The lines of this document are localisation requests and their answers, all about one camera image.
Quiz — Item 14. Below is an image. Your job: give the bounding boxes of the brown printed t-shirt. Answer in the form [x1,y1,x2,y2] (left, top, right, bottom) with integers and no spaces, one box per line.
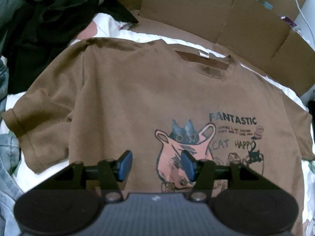
[2,37,315,236]

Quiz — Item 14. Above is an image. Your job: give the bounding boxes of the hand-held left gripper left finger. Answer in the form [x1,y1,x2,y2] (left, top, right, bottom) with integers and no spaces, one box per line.
[32,150,133,203]

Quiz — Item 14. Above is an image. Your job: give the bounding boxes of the white bear printed blanket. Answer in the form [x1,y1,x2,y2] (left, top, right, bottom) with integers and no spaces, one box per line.
[0,12,313,197]

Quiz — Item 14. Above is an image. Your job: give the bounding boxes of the blue denim jeans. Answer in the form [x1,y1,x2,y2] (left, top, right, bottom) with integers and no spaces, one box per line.
[0,54,33,236]

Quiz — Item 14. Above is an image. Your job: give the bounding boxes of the white cable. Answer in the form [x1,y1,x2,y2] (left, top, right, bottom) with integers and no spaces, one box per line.
[285,0,315,42]

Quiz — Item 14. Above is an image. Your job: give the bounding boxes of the brown cardboard sheet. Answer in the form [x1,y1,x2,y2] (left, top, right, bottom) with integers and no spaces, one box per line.
[98,0,315,96]

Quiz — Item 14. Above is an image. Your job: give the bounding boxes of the black crumpled cloth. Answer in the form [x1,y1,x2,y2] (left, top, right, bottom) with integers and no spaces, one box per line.
[0,0,138,96]

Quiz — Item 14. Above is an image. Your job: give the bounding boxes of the purple white detergent pouch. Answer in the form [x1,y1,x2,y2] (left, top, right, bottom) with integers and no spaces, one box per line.
[282,16,298,30]

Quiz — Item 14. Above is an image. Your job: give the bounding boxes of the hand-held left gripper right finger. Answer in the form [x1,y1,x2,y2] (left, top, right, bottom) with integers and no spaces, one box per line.
[181,151,283,203]

